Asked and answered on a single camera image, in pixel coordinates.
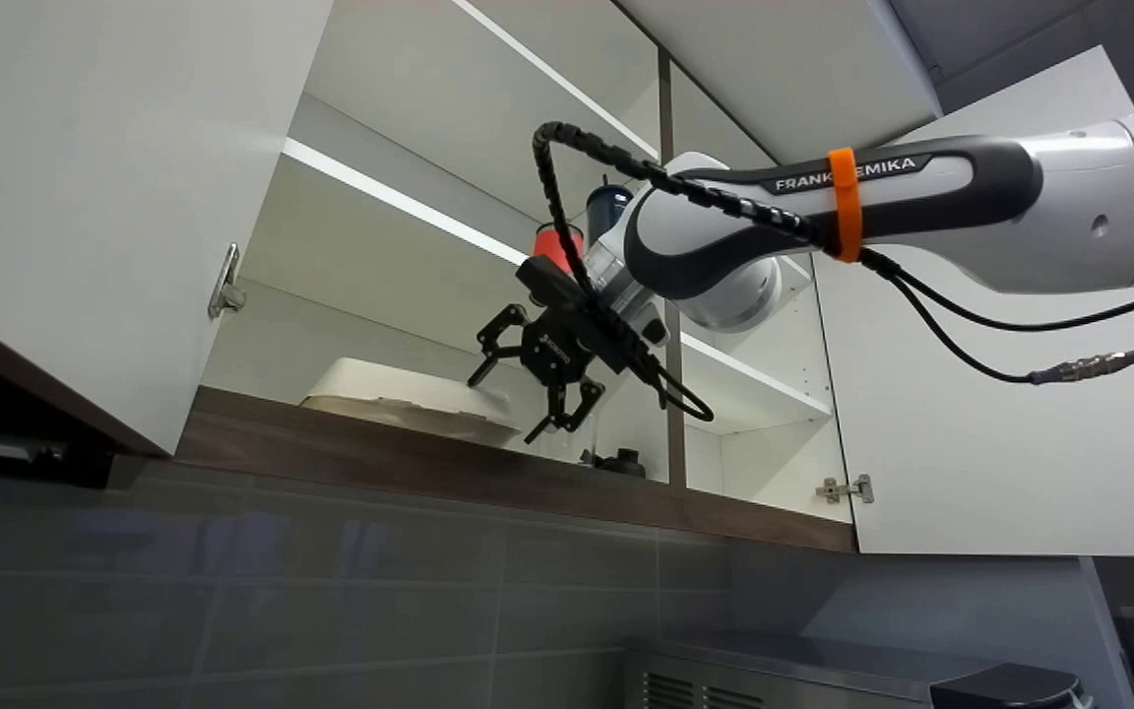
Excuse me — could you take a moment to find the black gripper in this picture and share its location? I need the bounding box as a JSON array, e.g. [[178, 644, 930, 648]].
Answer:
[[469, 254, 661, 444]]

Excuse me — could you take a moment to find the cream carton box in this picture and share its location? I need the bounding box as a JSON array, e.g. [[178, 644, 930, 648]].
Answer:
[[305, 358, 518, 444]]

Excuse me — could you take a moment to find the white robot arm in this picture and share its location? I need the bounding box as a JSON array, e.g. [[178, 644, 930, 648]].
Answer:
[[478, 112, 1134, 430]]

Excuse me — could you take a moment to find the white upper cabinet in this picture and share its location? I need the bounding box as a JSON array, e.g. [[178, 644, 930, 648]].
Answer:
[[170, 0, 946, 559]]

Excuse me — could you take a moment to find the right cabinet door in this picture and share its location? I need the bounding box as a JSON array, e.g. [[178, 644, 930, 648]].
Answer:
[[818, 47, 1134, 553]]

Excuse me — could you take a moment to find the cabinet door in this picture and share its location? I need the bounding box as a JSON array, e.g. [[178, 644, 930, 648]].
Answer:
[[818, 47, 1134, 553], [0, 0, 335, 454]]

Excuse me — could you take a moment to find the left cabinet door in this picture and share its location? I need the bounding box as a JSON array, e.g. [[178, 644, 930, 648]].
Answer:
[[0, 0, 335, 454]]

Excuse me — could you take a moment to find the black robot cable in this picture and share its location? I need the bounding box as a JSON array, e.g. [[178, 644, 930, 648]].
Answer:
[[528, 118, 1134, 426]]

